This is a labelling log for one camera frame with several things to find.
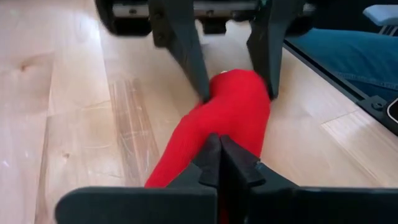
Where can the red cloth napkin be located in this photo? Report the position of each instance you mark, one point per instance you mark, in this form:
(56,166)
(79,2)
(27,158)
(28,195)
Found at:
(236,109)

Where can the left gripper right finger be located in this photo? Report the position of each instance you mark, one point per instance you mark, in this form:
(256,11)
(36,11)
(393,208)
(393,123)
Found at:
(242,168)

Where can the grey chair armrest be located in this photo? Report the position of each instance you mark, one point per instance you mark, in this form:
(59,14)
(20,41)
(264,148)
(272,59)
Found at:
(382,15)

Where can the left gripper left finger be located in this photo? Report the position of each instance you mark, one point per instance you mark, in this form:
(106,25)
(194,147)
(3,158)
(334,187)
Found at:
(208,161)

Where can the white edged black device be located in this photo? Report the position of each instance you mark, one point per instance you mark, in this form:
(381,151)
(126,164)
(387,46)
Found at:
(394,110)

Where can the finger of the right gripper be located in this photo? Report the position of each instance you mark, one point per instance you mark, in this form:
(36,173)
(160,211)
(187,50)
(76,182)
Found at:
(183,43)
(270,40)

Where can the person's leg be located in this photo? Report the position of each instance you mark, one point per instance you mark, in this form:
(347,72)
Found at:
(351,56)

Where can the black metal table frame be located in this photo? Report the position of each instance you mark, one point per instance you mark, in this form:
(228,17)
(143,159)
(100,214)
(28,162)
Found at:
(342,84)

